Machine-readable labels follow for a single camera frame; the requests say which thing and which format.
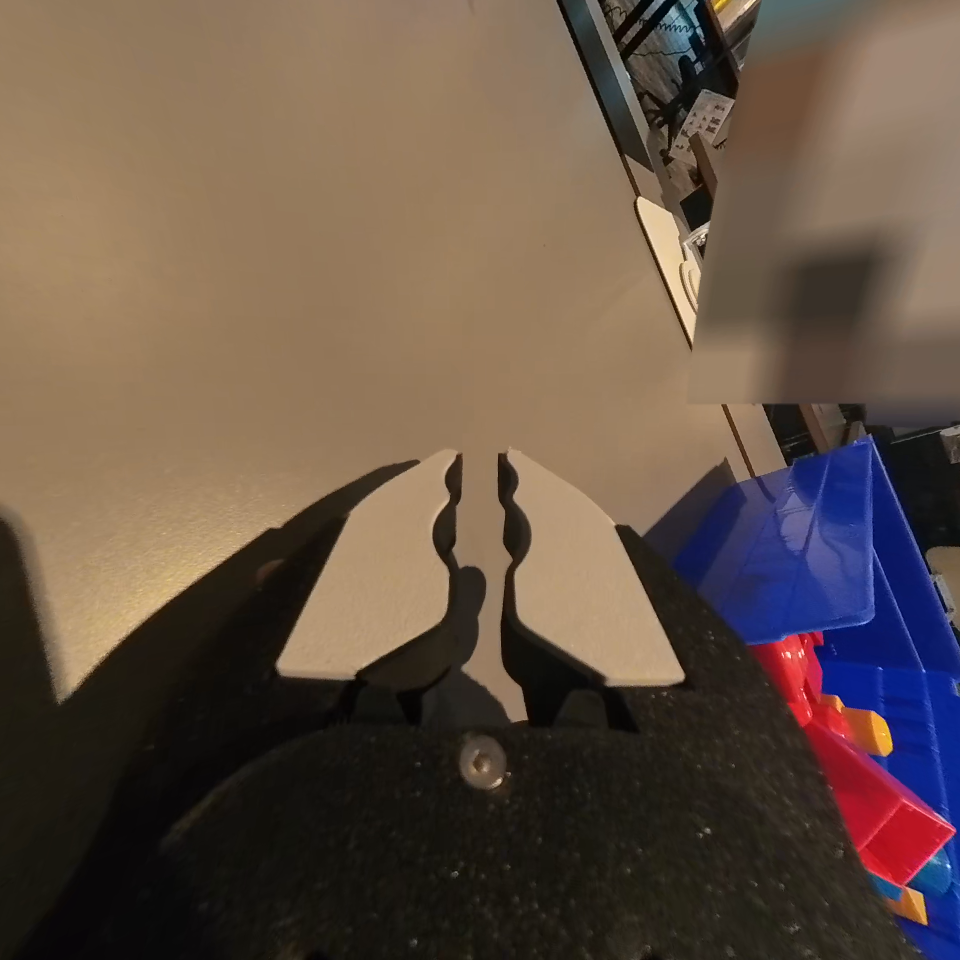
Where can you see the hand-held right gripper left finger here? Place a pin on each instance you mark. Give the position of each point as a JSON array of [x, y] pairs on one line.
[[375, 585]]

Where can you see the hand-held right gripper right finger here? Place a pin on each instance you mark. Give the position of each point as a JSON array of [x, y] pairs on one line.
[[592, 592]]

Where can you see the blue plastic bin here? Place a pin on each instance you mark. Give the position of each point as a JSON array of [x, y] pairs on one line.
[[795, 570]]

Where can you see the small red mega block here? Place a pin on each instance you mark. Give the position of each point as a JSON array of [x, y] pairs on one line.
[[787, 675]]

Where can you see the large red mega block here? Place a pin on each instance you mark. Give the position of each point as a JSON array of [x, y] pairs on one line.
[[877, 810]]

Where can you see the orange mega block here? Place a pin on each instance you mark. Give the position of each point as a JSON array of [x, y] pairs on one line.
[[904, 900]]

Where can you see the teal mega block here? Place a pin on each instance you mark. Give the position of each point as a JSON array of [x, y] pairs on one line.
[[937, 876]]

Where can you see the orange toy peg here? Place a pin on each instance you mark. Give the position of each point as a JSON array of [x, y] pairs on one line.
[[862, 727]]

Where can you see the beige chair back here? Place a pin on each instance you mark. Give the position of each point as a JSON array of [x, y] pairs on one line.
[[946, 581]]

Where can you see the white mounting plate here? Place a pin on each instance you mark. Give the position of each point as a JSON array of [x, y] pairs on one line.
[[664, 244]]

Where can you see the printed white paper sheet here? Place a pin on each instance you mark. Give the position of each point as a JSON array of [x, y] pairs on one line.
[[705, 120]]

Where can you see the black metal frame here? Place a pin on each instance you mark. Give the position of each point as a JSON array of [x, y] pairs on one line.
[[607, 75]]

